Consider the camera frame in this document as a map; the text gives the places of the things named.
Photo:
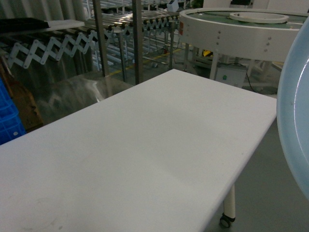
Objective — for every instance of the white table leg with caster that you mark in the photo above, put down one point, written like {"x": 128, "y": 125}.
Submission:
{"x": 229, "y": 213}

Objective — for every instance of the expandable roller conveyor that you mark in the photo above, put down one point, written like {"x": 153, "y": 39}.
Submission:
{"x": 52, "y": 45}

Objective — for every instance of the light blue round plate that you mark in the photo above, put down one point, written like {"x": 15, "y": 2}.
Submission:
{"x": 293, "y": 109}

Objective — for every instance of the blue crate upper left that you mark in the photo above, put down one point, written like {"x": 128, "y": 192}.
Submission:
{"x": 11, "y": 126}

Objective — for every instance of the steel post pair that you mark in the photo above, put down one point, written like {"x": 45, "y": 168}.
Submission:
{"x": 137, "y": 39}

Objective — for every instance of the white round conveyor machine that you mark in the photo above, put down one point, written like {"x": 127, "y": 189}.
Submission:
{"x": 253, "y": 34}

